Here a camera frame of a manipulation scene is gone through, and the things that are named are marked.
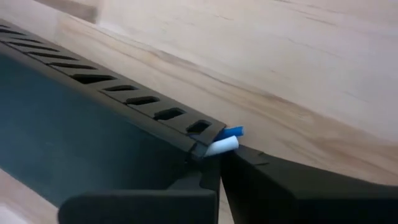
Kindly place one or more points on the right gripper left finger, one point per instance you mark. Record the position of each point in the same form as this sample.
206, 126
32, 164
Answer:
140, 207

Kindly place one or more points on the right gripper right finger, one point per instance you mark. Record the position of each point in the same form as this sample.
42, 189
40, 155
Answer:
311, 193

